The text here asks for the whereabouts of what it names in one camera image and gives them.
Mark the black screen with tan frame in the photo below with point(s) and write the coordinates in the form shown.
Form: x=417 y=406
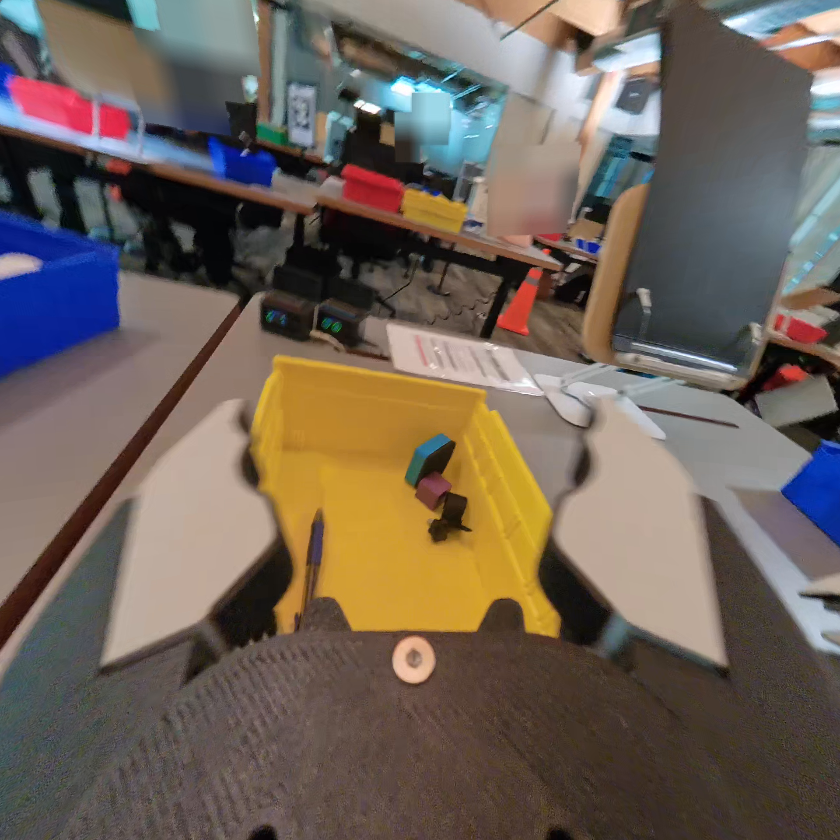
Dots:
x=709 y=197

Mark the purple cube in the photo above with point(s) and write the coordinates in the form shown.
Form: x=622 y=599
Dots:
x=433 y=491

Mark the blue ballpoint pen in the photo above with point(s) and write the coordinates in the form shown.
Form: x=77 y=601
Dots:
x=313 y=558

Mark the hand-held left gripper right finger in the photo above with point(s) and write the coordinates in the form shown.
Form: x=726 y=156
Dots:
x=636 y=538

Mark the blue black foam block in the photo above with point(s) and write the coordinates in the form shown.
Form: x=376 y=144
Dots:
x=426 y=456

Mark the white marker poster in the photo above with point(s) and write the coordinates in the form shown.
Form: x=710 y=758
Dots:
x=302 y=115

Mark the printed paper sheet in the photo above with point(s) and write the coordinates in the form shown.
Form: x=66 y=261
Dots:
x=459 y=358

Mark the black plastic part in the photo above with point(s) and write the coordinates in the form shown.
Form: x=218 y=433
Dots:
x=453 y=515

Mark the white tablet stand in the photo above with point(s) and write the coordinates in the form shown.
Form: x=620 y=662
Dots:
x=577 y=400

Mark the long wooden top table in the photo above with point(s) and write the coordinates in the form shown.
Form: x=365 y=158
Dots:
x=197 y=177

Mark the orange traffic cone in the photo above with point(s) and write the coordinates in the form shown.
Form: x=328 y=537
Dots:
x=522 y=302

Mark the red plastic bin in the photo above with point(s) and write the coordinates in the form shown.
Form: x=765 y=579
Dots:
x=52 y=105
x=371 y=189

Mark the black charger box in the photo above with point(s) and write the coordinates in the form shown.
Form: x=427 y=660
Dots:
x=341 y=323
x=287 y=316

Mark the yellow plastic bin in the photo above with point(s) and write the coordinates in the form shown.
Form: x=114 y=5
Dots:
x=394 y=544

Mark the small yellow bin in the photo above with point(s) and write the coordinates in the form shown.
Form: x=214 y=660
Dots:
x=433 y=210

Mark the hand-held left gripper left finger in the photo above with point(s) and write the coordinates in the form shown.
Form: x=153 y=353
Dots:
x=190 y=544

